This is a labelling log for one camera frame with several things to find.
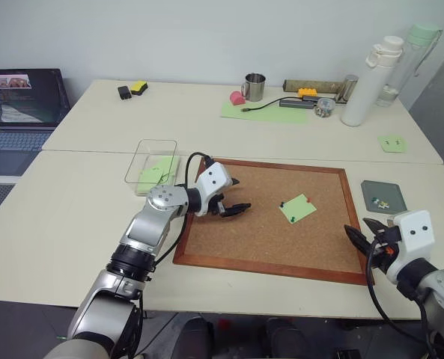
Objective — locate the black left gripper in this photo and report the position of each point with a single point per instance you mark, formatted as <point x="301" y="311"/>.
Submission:
<point x="216" y="205"/>

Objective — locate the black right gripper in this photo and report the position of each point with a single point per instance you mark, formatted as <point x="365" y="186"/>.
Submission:
<point x="388" y="245"/>

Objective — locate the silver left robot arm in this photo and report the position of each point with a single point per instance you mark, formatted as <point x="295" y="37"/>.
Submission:
<point x="146" y="228"/>

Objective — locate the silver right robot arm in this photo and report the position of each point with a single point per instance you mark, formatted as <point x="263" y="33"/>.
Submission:
<point x="442" y="295"/>

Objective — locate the wood framed cork board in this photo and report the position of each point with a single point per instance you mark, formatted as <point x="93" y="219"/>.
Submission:
<point x="251" y="232"/>

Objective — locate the green sticky note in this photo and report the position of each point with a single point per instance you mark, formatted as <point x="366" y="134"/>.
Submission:
<point x="298" y="209"/>

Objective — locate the green note with marks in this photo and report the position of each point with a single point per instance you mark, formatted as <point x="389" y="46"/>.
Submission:
<point x="392" y="144"/>

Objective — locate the small glass jar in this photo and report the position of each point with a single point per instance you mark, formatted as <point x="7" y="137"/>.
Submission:
<point x="324" y="107"/>

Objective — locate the grey square tray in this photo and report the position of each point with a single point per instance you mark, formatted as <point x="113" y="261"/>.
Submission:
<point x="390" y="190"/>

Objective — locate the light green paper sheet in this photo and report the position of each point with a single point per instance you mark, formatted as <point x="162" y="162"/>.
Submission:
<point x="161" y="168"/>

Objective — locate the large green paper sheet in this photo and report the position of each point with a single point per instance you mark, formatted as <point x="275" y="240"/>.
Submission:
<point x="274" y="116"/>

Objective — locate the clear plastic container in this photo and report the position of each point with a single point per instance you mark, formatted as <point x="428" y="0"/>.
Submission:
<point x="158" y="146"/>

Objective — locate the pink rounded object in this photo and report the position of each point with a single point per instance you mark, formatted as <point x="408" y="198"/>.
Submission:
<point x="237" y="98"/>

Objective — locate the stainless steel mug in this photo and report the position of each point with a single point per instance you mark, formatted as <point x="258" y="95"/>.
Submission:
<point x="255" y="88"/>

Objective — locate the grey usb hub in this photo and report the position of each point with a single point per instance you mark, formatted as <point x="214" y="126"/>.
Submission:
<point x="296" y="103"/>

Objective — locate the yellow toy brick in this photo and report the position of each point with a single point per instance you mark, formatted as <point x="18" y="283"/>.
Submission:
<point x="307" y="92"/>

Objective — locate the brown speckled roll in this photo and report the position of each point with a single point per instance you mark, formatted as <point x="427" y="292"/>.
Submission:
<point x="311" y="85"/>

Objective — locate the metal cylinder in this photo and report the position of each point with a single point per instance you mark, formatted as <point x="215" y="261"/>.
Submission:
<point x="347" y="88"/>

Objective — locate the white water bottle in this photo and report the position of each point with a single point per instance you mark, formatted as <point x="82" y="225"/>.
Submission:
<point x="364" y="86"/>

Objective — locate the yellow black sponge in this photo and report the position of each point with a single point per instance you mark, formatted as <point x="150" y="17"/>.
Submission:
<point x="139" y="87"/>

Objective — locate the small black block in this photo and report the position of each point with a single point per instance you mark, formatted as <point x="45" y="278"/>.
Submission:
<point x="124" y="92"/>

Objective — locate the clear bottle green lid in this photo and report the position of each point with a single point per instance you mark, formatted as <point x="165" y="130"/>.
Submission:
<point x="405" y="67"/>

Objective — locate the open dark laptop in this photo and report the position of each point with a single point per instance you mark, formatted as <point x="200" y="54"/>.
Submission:
<point x="19" y="101"/>

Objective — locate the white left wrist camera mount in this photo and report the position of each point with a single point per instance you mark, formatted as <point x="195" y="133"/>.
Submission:
<point x="212" y="179"/>

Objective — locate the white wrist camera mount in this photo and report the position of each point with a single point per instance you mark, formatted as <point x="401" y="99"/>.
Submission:
<point x="416" y="232"/>
<point x="212" y="179"/>

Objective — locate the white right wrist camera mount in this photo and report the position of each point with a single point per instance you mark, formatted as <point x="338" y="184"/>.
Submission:
<point x="416" y="232"/>

